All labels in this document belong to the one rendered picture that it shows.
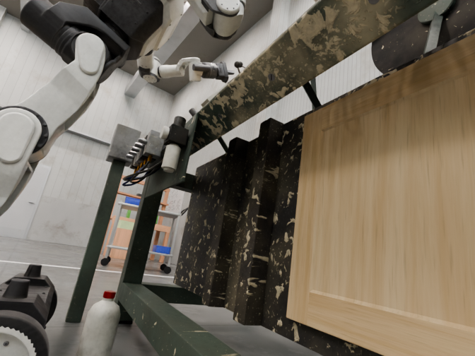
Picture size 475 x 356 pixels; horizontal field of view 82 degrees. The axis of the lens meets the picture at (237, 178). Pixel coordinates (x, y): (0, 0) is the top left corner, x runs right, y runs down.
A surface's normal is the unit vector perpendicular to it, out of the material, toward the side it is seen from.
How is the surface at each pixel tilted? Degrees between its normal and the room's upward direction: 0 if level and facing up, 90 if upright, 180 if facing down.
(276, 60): 146
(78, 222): 90
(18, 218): 90
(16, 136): 90
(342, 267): 90
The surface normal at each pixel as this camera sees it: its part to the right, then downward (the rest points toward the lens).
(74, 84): 0.23, 0.14
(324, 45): -0.59, 0.64
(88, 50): 0.51, -0.17
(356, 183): -0.84, -0.27
